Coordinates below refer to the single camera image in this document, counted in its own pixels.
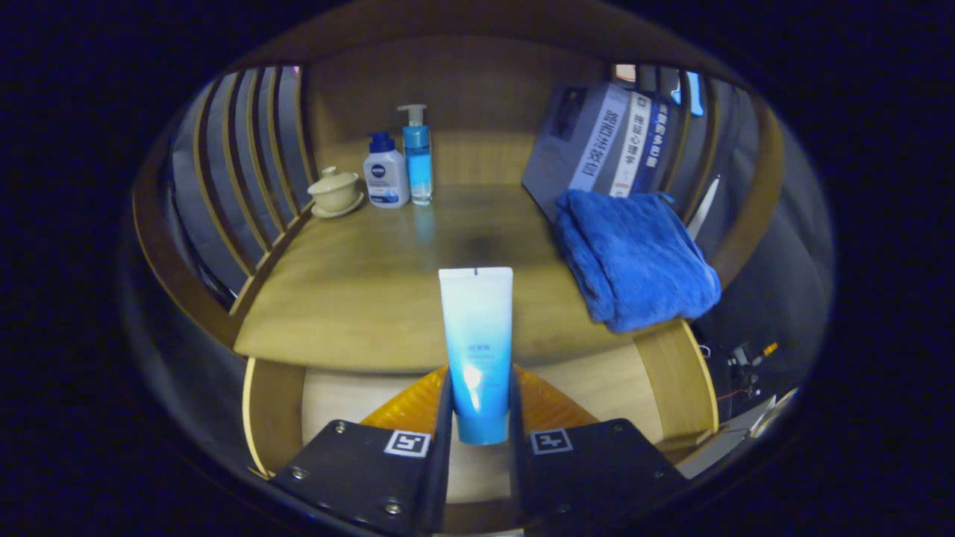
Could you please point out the white bottle with blue cap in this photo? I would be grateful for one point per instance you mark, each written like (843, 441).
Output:
(386, 180)

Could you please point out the wooden countertop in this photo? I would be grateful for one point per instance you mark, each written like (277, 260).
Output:
(358, 283)

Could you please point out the wooden drawer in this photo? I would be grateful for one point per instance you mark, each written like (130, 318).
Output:
(276, 410)

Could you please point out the wooden cabinet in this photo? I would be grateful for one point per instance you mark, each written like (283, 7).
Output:
(485, 82)

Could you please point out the black device with orange part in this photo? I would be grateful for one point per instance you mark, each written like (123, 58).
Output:
(746, 358)

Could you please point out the white book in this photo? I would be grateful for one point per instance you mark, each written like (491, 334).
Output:
(630, 149)

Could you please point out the dark blue book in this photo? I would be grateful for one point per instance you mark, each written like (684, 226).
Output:
(654, 145)

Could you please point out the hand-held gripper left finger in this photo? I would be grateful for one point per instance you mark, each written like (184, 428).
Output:
(442, 455)

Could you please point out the blue and white tube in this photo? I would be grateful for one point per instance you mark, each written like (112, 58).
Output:
(477, 335)

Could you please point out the beige lidded teacup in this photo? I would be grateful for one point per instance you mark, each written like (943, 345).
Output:
(334, 192)

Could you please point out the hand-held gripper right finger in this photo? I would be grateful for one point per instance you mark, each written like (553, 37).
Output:
(517, 462)

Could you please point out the blue folded towel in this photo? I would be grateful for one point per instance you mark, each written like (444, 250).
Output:
(634, 261)

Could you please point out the blue pump bottle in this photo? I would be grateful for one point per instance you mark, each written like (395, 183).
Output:
(418, 160)

